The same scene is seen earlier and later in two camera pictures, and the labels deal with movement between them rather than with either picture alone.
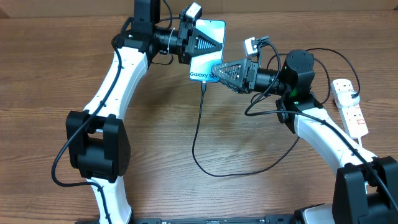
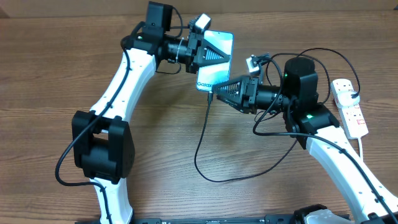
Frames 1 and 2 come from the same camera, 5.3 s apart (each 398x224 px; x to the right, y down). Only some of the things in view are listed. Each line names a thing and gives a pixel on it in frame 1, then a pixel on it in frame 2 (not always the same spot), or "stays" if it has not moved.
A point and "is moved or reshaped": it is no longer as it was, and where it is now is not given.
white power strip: (352, 116) stays
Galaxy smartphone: (201, 65) is moved or reshaped
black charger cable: (204, 89) → (283, 158)
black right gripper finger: (232, 74) → (236, 93)
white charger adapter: (345, 99) stays
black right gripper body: (262, 79) → (266, 97)
